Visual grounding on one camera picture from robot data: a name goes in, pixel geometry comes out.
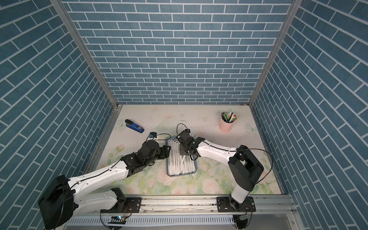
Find straw being gripped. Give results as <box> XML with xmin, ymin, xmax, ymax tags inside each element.
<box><xmin>175</xmin><ymin>141</ymin><xmax>178</xmax><ymax>175</ymax></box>

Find straw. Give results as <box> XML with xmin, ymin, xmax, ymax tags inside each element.
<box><xmin>180</xmin><ymin>156</ymin><xmax>186</xmax><ymax>174</ymax></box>
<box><xmin>186</xmin><ymin>161</ymin><xmax>190</xmax><ymax>173</ymax></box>
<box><xmin>167</xmin><ymin>157</ymin><xmax>173</xmax><ymax>176</ymax></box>
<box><xmin>170</xmin><ymin>140</ymin><xmax>176</xmax><ymax>175</ymax></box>
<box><xmin>188</xmin><ymin>160</ymin><xmax>196</xmax><ymax>173</ymax></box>
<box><xmin>176</xmin><ymin>141</ymin><xmax>182</xmax><ymax>175</ymax></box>

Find blue storage tray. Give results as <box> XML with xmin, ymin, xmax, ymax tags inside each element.
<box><xmin>166</xmin><ymin>139</ymin><xmax>197</xmax><ymax>177</ymax></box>

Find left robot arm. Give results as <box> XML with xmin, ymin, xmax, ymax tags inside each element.
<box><xmin>38</xmin><ymin>140</ymin><xmax>171</xmax><ymax>230</ymax></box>

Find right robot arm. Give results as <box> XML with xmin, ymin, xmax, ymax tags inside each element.
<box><xmin>176</xmin><ymin>131</ymin><xmax>264</xmax><ymax>204</ymax></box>

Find blue stapler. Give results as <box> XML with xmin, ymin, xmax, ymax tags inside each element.
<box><xmin>125</xmin><ymin>119</ymin><xmax>144</xmax><ymax>133</ymax></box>

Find pink pen cup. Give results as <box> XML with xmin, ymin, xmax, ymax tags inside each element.
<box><xmin>219</xmin><ymin>118</ymin><xmax>234</xmax><ymax>133</ymax></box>

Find pens in cup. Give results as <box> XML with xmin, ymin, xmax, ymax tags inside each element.
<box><xmin>221</xmin><ymin>112</ymin><xmax>238</xmax><ymax>124</ymax></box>

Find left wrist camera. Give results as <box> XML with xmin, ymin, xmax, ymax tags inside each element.
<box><xmin>149</xmin><ymin>132</ymin><xmax>158</xmax><ymax>139</ymax></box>

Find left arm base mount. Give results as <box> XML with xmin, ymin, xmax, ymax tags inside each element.
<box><xmin>101</xmin><ymin>197</ymin><xmax>142</xmax><ymax>214</ymax></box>

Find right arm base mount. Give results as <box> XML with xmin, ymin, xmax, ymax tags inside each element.
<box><xmin>216</xmin><ymin>196</ymin><xmax>256</xmax><ymax>212</ymax></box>

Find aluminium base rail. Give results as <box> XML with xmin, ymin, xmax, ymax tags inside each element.
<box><xmin>58</xmin><ymin>194</ymin><xmax>297</xmax><ymax>216</ymax></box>

